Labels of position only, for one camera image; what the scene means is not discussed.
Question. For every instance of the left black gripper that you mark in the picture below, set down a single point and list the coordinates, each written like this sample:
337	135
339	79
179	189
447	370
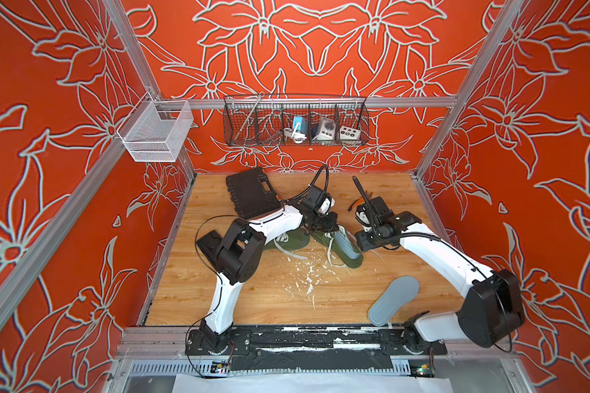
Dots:
332	223

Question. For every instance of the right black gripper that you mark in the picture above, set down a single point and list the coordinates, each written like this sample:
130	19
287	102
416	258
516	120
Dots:
360	239

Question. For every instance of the green canvas shoe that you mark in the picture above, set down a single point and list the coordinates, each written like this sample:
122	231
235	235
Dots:
327	240
290	241

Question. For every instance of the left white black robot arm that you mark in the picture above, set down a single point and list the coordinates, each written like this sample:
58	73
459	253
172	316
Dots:
262	219

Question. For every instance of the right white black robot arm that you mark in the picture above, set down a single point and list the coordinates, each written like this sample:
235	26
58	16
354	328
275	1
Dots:
492	308

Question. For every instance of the orange black pliers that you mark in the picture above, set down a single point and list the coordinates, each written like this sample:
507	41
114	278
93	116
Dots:
356	203

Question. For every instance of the black plastic tool case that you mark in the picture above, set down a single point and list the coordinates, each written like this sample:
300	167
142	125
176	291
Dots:
252	194

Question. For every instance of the white round socket adapter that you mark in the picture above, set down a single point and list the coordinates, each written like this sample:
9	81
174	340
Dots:
325	131

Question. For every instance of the blue white box in basket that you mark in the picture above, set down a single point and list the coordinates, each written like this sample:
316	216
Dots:
300	125

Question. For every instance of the white dotted cube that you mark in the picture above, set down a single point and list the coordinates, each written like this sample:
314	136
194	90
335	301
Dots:
349	135

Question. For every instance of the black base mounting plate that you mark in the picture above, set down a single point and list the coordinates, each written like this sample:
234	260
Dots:
339	348

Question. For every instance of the black wire wall basket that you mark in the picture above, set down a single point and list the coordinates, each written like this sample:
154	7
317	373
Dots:
277	119

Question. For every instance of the clear plastic wall bin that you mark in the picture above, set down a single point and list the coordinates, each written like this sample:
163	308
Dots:
150	138

